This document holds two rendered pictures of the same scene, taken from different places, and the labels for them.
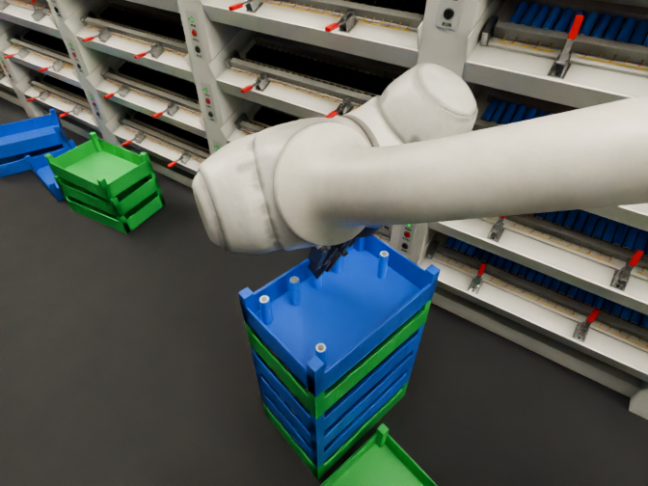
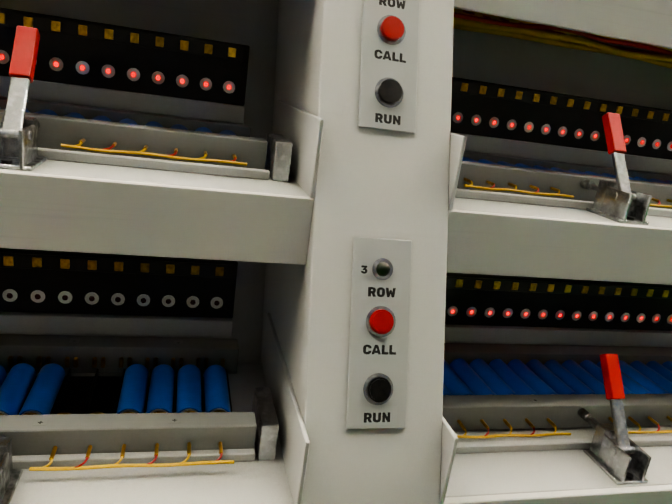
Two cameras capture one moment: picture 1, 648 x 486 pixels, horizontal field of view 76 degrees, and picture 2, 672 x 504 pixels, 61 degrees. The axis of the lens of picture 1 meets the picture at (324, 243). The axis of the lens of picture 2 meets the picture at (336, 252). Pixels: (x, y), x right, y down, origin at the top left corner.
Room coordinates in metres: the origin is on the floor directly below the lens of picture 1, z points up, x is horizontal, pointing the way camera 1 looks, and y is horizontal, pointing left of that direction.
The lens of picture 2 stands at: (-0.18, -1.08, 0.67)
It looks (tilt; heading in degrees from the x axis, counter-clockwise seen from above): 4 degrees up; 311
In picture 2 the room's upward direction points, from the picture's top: 2 degrees clockwise
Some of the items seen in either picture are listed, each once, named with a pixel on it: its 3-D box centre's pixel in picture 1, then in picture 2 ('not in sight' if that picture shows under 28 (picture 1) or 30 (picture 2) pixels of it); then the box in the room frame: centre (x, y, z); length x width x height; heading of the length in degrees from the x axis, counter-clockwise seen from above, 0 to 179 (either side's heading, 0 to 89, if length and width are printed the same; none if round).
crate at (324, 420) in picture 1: (338, 343); not in sight; (0.48, -0.03, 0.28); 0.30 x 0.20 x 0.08; 132
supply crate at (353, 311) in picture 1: (340, 295); not in sight; (0.48, -0.03, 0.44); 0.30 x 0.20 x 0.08; 132
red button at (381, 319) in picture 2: not in sight; (380, 321); (0.04, -1.39, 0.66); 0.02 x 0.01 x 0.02; 56
